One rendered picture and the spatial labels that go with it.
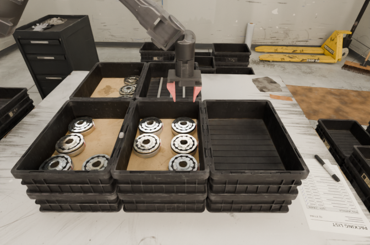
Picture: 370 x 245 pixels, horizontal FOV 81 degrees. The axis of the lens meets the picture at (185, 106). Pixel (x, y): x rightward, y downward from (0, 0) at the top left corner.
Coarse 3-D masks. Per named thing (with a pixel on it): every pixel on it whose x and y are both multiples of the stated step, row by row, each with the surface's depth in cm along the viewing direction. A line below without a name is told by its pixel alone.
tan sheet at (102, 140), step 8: (96, 120) 100; (104, 120) 100; (112, 120) 100; (120, 120) 100; (96, 128) 95; (104, 128) 95; (112, 128) 95; (120, 128) 95; (88, 136) 91; (96, 136) 91; (104, 136) 91; (112, 136) 91; (88, 144) 88; (96, 144) 88; (104, 144) 88; (112, 144) 88; (56, 152) 84; (88, 152) 84; (96, 152) 84; (104, 152) 84; (72, 160) 81; (80, 160) 81; (80, 168) 78
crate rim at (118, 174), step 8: (136, 104) 93; (200, 104) 93; (200, 112) 88; (128, 120) 84; (200, 120) 84; (128, 128) 80; (120, 144) 74; (120, 152) 71; (208, 160) 68; (112, 168) 66; (208, 168) 66; (112, 176) 65; (120, 176) 64; (128, 176) 64; (136, 176) 64; (144, 176) 64; (152, 176) 64; (160, 176) 64; (168, 176) 64; (176, 176) 64; (184, 176) 64; (192, 176) 64; (200, 176) 64; (208, 176) 66
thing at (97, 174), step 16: (128, 112) 88; (48, 128) 81; (32, 144) 74; (112, 160) 68; (16, 176) 65; (32, 176) 65; (48, 176) 65; (64, 176) 65; (80, 176) 65; (96, 176) 65
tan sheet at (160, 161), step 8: (168, 120) 100; (168, 128) 95; (136, 136) 91; (160, 136) 91; (168, 136) 91; (192, 136) 91; (160, 144) 88; (168, 144) 88; (160, 152) 84; (168, 152) 84; (136, 160) 81; (144, 160) 81; (152, 160) 81; (160, 160) 81; (168, 160) 81; (128, 168) 78; (136, 168) 78; (144, 168) 78; (152, 168) 78; (160, 168) 78
